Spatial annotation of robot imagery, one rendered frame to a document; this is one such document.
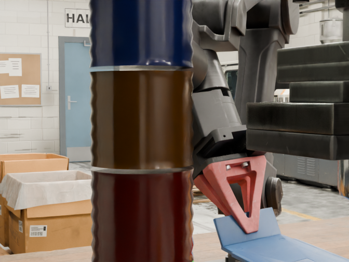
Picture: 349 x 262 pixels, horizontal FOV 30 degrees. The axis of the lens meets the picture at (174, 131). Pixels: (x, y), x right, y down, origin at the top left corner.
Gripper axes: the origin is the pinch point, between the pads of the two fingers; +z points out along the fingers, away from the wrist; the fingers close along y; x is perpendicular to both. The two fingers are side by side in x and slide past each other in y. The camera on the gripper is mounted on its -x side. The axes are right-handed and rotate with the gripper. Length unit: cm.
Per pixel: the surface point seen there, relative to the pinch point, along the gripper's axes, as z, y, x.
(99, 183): 4.9, 37.3, -26.7
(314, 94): -3.4, 23.6, -5.1
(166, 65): 2.1, 40.3, -24.4
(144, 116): 3.5, 39.5, -25.3
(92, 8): -0.7, 39.7, -26.2
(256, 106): -4.5, 20.3, -7.8
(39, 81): -504, -926, 236
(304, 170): -174, -606, 454
